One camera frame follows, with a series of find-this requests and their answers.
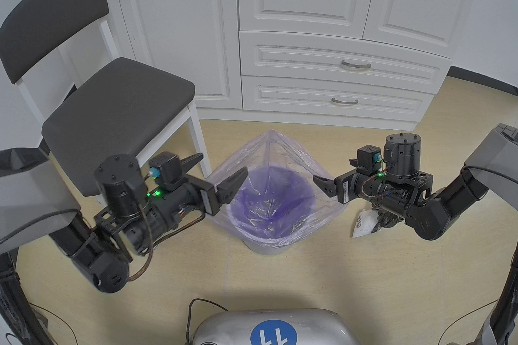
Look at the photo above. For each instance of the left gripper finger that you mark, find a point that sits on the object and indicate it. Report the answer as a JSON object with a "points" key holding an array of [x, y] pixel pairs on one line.
{"points": [[192, 162], [230, 187]]}

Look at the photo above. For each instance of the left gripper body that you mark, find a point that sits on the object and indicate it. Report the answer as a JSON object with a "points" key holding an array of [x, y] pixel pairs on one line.
{"points": [[182, 202]]}

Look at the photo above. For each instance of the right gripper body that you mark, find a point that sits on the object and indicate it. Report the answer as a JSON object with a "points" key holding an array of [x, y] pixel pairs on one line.
{"points": [[364, 187]]}

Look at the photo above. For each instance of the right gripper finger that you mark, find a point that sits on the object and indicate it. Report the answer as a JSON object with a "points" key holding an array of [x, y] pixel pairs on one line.
{"points": [[327, 186]]}

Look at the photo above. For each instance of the white printed wrapper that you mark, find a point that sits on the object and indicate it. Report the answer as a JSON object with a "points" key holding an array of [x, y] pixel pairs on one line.
{"points": [[362, 224]]}

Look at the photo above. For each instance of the black plastic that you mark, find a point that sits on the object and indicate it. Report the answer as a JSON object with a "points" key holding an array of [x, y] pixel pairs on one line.
{"points": [[384, 224]]}

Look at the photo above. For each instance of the purple plastic bag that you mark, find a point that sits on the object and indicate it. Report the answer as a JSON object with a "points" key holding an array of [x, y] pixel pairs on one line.
{"points": [[279, 157]]}

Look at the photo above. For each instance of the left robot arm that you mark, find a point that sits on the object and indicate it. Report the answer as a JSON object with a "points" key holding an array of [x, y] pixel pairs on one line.
{"points": [[117, 181]]}

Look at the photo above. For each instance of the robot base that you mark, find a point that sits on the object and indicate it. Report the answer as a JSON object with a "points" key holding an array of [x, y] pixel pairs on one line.
{"points": [[243, 329]]}

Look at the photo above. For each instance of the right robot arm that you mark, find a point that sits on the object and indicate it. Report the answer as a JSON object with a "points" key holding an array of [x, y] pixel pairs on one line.
{"points": [[404, 153]]}

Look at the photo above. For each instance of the white trash bin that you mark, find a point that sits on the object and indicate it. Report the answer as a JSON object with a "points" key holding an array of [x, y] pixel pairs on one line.
{"points": [[267, 249]]}

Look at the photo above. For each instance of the white chair dark grey seat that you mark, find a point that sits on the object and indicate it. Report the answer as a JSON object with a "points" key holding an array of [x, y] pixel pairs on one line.
{"points": [[117, 113]]}

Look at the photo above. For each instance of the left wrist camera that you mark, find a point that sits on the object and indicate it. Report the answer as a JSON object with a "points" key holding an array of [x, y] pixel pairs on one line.
{"points": [[170, 169]]}

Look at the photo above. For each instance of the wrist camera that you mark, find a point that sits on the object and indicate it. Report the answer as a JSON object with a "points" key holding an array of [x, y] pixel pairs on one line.
{"points": [[368, 157], [170, 169]]}

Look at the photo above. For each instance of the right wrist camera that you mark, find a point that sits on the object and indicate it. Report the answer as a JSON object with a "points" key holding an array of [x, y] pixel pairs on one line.
{"points": [[368, 157]]}

